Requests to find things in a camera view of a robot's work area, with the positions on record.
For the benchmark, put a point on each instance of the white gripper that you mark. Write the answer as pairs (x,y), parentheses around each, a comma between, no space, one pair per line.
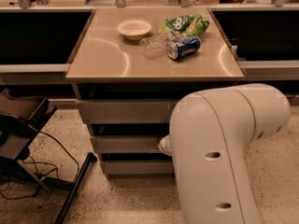
(164,146)

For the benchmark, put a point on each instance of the grey drawer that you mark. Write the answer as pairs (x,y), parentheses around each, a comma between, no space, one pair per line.
(136,167)
(126,111)
(125,144)

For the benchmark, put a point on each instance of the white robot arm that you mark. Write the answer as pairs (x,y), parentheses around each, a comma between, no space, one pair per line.
(208,131)

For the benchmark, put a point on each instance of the grey bottom drawer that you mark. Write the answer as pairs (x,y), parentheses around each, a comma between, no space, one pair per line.
(136,167)

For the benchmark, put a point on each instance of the grey top drawer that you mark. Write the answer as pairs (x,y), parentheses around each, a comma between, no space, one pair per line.
(126,111)

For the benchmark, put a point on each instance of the grey drawer cabinet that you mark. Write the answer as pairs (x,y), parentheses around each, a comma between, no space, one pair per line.
(108,66)

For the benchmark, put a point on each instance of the clear plastic bottle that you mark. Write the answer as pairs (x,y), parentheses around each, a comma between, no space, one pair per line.
(156,45)

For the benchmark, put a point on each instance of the blue pepsi can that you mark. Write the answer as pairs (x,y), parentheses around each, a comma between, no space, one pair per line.
(183,47)

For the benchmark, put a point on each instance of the white bowl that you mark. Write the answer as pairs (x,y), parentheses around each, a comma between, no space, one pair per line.
(134,29)

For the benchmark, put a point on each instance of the green chip bag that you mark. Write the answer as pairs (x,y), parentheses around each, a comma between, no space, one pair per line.
(185,24)

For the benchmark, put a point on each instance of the black equipment stand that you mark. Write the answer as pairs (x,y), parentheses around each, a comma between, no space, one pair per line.
(21,120)

